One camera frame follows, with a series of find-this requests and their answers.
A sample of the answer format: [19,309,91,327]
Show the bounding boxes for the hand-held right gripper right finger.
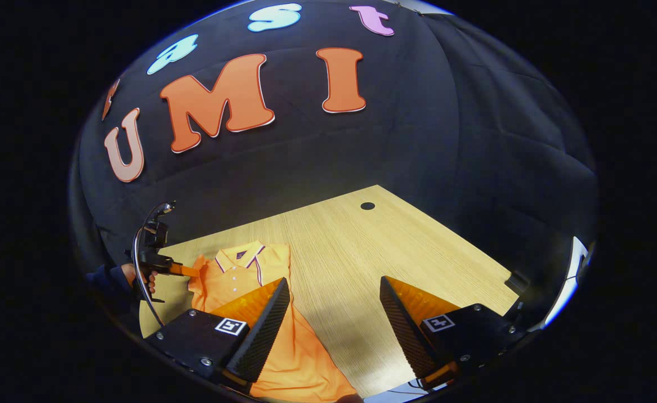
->
[380,276,530,391]

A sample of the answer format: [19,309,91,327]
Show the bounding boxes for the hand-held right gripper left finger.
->
[145,277,291,392]

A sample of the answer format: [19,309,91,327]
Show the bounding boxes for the orange T-shirt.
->
[187,241,360,402]

